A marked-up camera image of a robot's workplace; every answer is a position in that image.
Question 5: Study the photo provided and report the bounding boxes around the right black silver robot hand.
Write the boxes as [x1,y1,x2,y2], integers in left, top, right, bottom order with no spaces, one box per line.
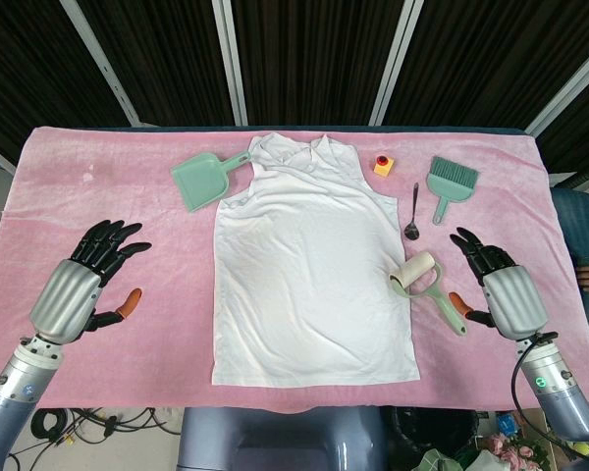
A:
[449,226,552,341]

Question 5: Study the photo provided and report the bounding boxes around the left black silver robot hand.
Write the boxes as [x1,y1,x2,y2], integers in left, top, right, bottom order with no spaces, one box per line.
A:
[28,219,153,344]

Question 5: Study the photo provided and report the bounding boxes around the green lint roller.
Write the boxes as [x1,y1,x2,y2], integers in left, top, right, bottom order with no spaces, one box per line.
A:
[388,250,469,338]

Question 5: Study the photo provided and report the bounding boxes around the pink fleece table cloth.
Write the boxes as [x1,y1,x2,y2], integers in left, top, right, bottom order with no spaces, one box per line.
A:
[0,125,589,411]

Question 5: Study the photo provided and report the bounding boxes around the person's blue jeans leg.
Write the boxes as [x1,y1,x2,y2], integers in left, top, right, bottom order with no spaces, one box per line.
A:
[549,186,589,269]

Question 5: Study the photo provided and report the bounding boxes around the dark metal spoon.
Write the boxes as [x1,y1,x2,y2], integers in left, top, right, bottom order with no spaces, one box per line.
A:
[403,182,422,242]

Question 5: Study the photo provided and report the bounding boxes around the green plastic hand brush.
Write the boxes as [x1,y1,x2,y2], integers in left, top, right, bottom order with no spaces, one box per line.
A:
[425,155,481,227]

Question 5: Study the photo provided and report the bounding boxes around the black stand with knob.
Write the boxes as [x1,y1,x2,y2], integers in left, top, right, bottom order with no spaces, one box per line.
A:
[549,159,589,190]

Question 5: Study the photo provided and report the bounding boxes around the pink artificial flowers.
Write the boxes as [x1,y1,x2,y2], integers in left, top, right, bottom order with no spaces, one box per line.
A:
[480,431,551,471]

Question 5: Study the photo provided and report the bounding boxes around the black waste bin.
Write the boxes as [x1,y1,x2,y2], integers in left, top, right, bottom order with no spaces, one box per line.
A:
[387,406,480,465]

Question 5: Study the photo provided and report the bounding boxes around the green plastic dustpan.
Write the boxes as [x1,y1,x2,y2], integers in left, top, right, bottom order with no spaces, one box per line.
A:
[170,150,252,215]

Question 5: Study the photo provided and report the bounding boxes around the green folded cloth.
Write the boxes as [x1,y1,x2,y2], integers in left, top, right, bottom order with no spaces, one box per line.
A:
[414,448,467,471]

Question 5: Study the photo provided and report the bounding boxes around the yellow block with red button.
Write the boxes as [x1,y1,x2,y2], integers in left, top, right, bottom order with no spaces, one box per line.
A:
[372,153,396,179]

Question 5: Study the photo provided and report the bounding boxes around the white sleeveless shirt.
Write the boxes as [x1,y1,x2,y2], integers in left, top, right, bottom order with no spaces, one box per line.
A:
[210,131,421,389]

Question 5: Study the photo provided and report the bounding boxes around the grey-blue robot torso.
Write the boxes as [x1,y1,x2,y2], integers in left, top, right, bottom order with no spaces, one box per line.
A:
[176,405,389,471]

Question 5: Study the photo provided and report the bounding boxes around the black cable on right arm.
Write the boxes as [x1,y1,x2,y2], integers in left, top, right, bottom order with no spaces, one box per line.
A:
[511,333,589,457]

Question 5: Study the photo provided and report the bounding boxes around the black coiled floor cable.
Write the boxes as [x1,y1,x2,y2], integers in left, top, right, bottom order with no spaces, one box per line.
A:
[30,408,66,442]

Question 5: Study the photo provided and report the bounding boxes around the tangle of floor cables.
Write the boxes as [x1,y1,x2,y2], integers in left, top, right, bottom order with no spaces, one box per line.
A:
[4,406,184,471]

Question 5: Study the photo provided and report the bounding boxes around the white partition post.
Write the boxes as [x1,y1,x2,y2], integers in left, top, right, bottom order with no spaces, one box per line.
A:
[524,46,589,136]
[210,0,249,127]
[58,0,144,127]
[370,0,426,127]

